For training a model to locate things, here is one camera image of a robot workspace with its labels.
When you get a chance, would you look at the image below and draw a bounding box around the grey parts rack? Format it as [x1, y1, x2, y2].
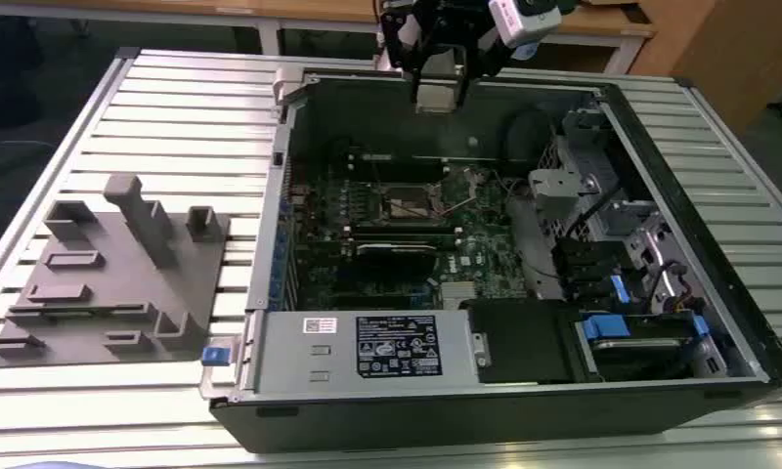
[0, 173, 235, 369]

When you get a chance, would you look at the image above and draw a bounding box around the metal socket cover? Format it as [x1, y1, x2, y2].
[429, 178, 455, 221]

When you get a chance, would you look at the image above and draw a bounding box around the grey power supply unit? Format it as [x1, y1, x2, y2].
[251, 311, 482, 395]

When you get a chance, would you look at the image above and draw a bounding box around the black graphics card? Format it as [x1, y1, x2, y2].
[299, 237, 442, 284]

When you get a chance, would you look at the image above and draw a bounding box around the blue case latch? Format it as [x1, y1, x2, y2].
[200, 344, 232, 367]

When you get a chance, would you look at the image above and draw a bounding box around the yellow orange wire bundle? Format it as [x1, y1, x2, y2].
[664, 290, 697, 317]

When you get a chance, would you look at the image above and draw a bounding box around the silver CPU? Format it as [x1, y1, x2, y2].
[415, 72, 462, 115]

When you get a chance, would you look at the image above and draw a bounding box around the grey metal bracket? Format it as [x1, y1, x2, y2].
[527, 166, 598, 220]

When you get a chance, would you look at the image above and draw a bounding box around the hard disk in blue carrier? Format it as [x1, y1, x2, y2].
[577, 312, 712, 383]

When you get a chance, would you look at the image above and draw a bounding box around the black plastic connector block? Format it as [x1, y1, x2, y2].
[550, 237, 638, 300]

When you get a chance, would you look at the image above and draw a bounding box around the wooden cabinet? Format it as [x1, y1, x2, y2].
[648, 0, 782, 136]

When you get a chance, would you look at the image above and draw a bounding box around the wooden desk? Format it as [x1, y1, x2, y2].
[0, 0, 658, 75]

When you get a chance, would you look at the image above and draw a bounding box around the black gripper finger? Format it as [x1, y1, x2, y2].
[380, 9, 431, 104]
[454, 28, 517, 107]

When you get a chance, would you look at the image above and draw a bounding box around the CPU socket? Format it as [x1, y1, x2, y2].
[378, 183, 450, 227]

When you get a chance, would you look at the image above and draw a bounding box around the black PC case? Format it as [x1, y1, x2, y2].
[197, 65, 782, 455]

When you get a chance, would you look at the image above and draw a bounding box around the green motherboard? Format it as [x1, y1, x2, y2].
[284, 146, 539, 313]

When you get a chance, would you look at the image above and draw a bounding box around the silver chipset heat sink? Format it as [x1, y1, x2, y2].
[439, 279, 483, 301]

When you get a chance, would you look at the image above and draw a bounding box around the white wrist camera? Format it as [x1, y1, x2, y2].
[486, 0, 563, 50]

